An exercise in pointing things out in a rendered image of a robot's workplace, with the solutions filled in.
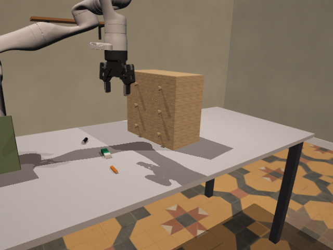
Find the small wooden chest of drawers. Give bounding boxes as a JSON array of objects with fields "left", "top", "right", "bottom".
[{"left": 127, "top": 69, "right": 204, "bottom": 151}]

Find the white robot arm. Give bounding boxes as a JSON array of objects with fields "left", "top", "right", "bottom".
[{"left": 0, "top": 0, "right": 131, "bottom": 117}]

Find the light wood drawer front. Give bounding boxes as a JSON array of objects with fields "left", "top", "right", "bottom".
[
  {"left": 149, "top": 120, "right": 173, "bottom": 149},
  {"left": 149, "top": 75, "right": 175, "bottom": 102},
  {"left": 149, "top": 98, "right": 174, "bottom": 126},
  {"left": 130, "top": 73, "right": 148, "bottom": 96},
  {"left": 128, "top": 113, "right": 148, "bottom": 138},
  {"left": 128, "top": 93, "right": 148, "bottom": 118}
]

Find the white and green eraser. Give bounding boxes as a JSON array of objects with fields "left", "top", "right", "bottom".
[{"left": 101, "top": 148, "right": 111, "bottom": 158}]

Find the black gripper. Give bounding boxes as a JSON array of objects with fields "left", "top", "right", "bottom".
[{"left": 99, "top": 50, "right": 135, "bottom": 96}]

